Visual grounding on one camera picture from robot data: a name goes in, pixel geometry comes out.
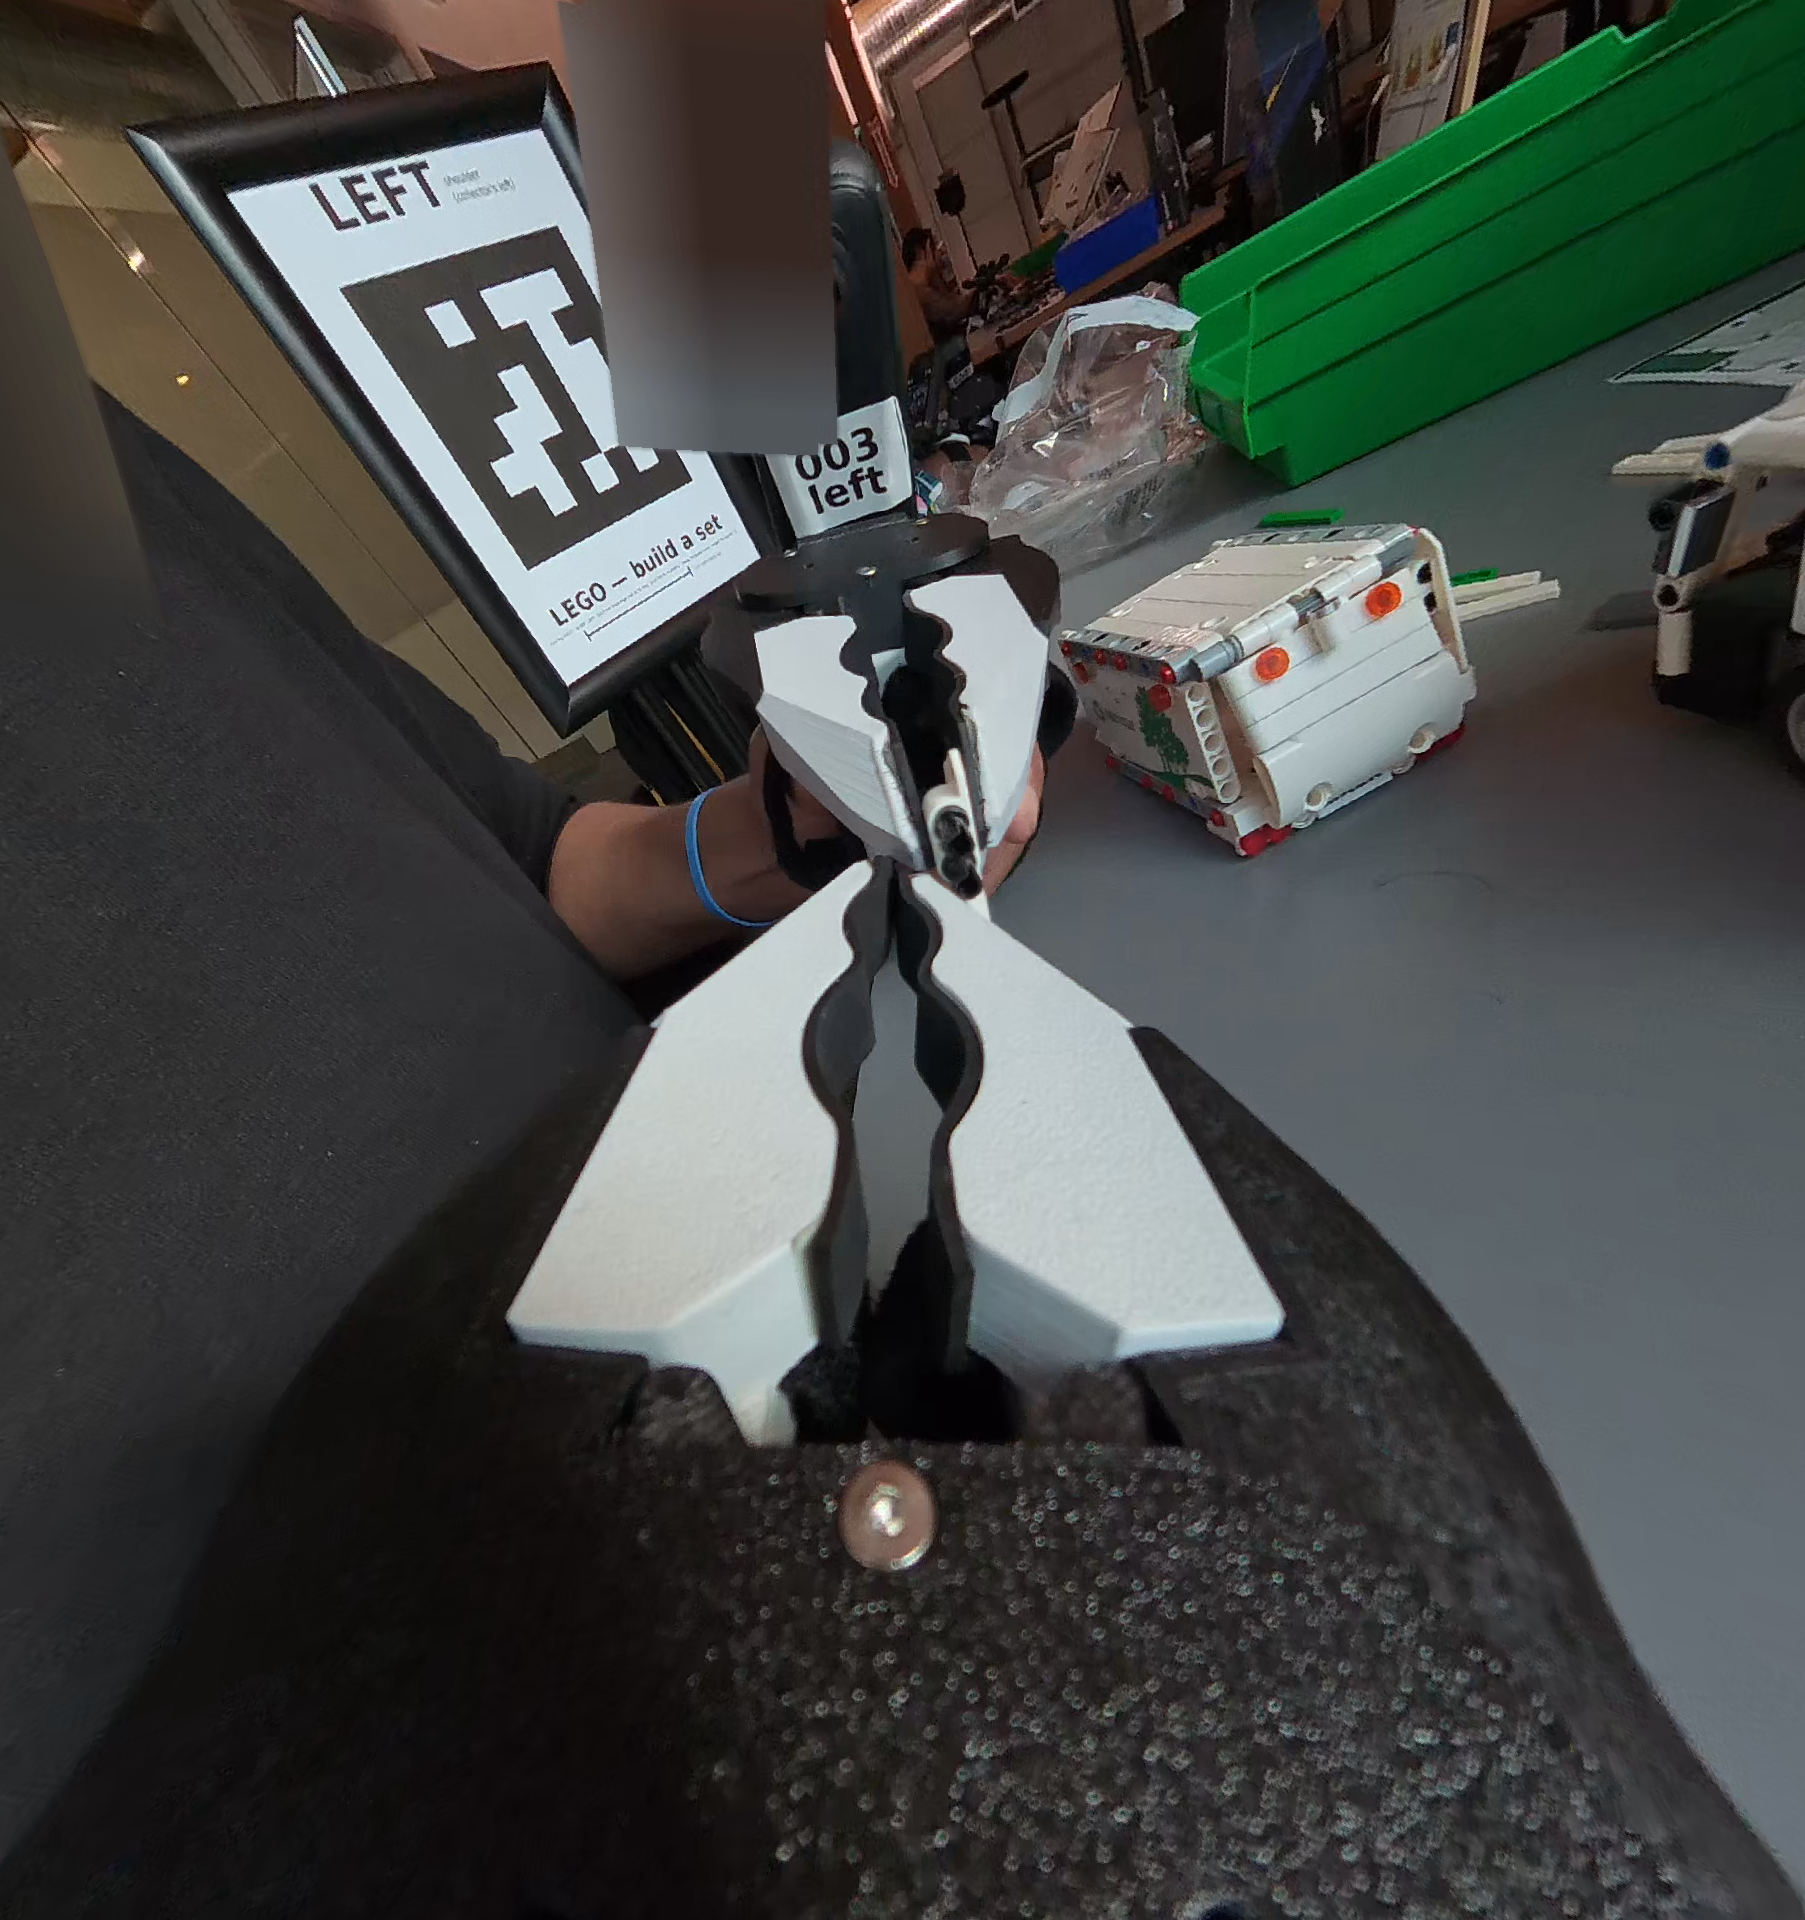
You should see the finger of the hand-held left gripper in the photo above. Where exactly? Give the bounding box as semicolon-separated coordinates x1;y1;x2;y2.
900;575;1051;902
753;616;926;873

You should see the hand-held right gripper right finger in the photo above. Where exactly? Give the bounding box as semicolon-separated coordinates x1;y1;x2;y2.
897;873;1289;1381

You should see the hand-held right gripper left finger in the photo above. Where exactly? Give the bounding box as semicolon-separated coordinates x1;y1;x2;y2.
504;860;894;1448

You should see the white lego beam piece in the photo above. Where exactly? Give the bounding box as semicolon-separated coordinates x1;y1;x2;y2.
921;744;996;905

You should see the white lego truck container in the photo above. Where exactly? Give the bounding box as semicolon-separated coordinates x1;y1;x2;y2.
1059;525;1477;862

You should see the person's left forearm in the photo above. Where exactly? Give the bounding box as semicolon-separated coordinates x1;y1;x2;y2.
548;793;731;965

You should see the white green lego truck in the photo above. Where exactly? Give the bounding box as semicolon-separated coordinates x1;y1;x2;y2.
1613;351;1805;780

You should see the person's left hand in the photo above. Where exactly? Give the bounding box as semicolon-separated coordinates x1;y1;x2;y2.
702;740;852;923

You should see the black tripod stand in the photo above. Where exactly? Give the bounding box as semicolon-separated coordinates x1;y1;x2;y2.
607;646;761;802

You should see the blue wristband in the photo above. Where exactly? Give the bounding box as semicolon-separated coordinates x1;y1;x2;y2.
685;793;788;929

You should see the blue storage crate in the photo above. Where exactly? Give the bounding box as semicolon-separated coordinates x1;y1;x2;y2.
1054;197;1166;283

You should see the clear plastic bag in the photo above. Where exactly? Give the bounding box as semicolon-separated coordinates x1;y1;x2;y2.
965;297;1208;566

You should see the black framed marker sign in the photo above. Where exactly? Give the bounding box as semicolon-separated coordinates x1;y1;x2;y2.
128;63;779;737

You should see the green plastic bin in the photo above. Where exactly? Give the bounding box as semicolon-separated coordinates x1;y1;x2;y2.
1179;0;1805;487

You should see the printed paper sheet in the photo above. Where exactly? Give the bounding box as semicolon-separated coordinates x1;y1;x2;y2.
1612;263;1805;393

